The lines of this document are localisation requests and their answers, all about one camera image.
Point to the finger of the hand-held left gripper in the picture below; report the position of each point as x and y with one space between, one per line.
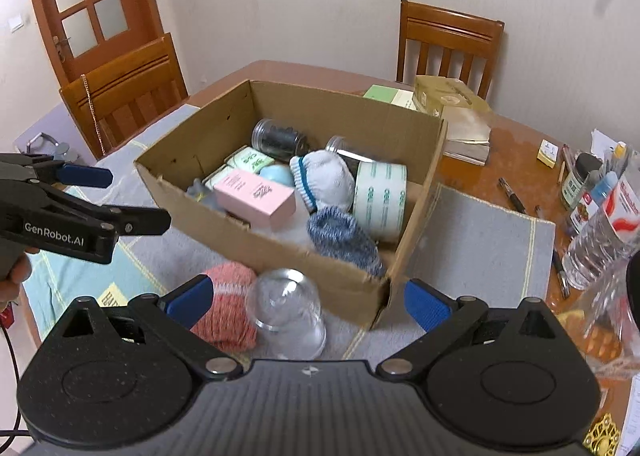
135 222
85 177

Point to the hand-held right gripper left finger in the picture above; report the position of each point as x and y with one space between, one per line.
192 298

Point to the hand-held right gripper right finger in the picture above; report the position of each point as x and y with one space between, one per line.
425 303

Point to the pink knit sock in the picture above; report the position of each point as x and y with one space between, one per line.
225 306

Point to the clear plastic cup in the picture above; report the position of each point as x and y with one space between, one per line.
285 306

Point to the light green box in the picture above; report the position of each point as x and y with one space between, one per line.
220 178

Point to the brown cardboard box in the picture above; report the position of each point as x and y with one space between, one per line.
280 256

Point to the blue knit sock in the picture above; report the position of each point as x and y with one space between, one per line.
340 236

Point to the clear tape roll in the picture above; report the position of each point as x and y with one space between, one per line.
380 201

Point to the pink printed carton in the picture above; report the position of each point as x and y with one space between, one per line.
250 198

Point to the green soap packet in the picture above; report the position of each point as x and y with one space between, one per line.
250 158

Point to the blue white penguin toy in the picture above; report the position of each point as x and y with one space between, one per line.
277 175

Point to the white sock bundle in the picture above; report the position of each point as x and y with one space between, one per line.
325 181

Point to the jar with brown contents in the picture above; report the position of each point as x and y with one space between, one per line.
350 156

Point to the jar with black pieces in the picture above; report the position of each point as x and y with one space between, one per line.
280 138

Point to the person's left hand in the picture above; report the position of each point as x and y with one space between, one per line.
12 278

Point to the lilac grey case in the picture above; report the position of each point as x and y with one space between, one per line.
45 123

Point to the blue green checked towel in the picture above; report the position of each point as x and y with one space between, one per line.
475 246

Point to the wooden chair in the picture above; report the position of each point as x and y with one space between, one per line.
450 28
130 86

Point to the black pen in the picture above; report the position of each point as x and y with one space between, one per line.
511 195
561 273

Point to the tan book stack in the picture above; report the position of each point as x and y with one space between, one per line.
467 136

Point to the wooden door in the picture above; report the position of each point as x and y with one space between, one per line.
145 11

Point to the large black-lid plastic jar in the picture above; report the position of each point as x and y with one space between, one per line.
610 301

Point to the clear water bottle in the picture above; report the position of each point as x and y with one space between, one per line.
600 241

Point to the yellow sticky notes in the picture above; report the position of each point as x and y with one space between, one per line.
548 153

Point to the green book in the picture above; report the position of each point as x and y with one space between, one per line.
387 96

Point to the yellow tissue box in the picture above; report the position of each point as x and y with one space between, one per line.
450 93

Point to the small blue cap bottle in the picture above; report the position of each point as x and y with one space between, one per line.
602 188

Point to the gold ornament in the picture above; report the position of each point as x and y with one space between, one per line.
602 436

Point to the clear pen cup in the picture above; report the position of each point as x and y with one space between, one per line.
616 158

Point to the white paper stack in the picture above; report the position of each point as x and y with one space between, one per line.
602 141

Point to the white light switch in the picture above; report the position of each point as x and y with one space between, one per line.
17 22

